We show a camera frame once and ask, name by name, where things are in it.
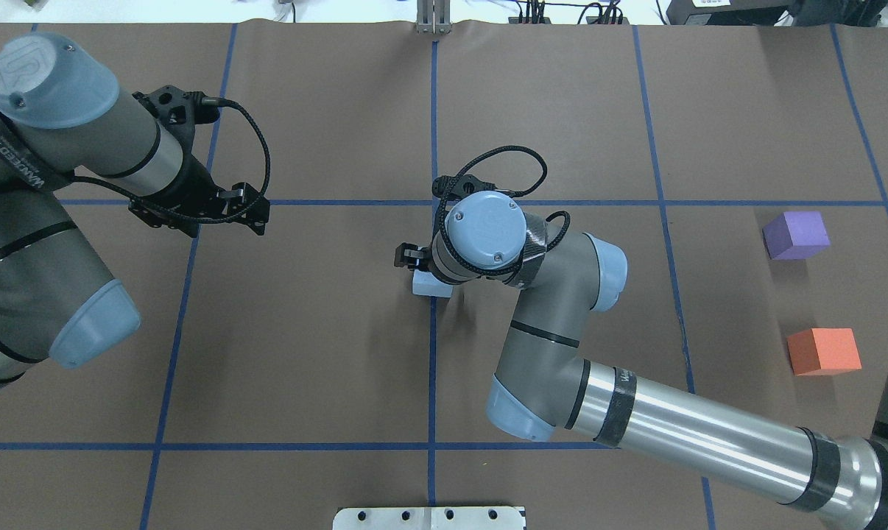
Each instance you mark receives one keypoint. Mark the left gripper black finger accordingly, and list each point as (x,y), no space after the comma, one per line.
(412,256)

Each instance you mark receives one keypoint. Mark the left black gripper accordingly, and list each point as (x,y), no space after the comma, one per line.
(194,182)

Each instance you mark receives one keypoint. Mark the light blue block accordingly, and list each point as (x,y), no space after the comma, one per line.
(427,285)

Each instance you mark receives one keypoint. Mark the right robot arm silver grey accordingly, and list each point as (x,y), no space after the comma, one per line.
(541,382)

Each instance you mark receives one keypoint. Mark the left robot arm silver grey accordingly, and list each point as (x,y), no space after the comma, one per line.
(65,119)

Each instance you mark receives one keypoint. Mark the purple block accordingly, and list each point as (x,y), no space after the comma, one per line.
(795,235)

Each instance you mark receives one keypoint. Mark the orange block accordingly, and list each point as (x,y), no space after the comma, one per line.
(823,351)

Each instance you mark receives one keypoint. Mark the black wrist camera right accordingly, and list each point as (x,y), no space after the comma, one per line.
(458,187)

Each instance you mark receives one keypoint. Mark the aluminium frame post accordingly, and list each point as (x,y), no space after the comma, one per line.
(433,17)

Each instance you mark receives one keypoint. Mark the white pedestal column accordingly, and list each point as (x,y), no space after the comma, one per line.
(431,517)

